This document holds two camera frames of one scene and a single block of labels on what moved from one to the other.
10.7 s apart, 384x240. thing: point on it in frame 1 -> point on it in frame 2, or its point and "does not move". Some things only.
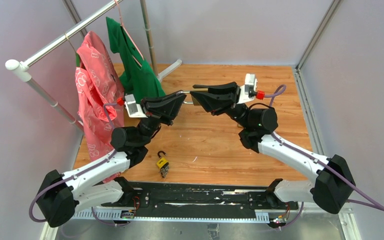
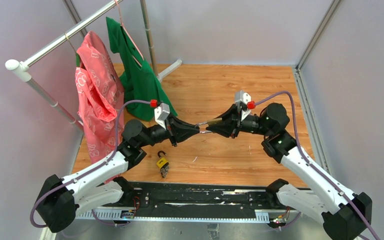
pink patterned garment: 99,87 does not move
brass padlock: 187,102 -> 203,125
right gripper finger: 216,88 -> 231,114
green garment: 138,78 does not move
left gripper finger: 168,112 -> 185,133
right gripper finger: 214,102 -> 225,130
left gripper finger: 150,103 -> 179,125
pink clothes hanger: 136,49 does not move
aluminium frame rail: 312,134 does not move
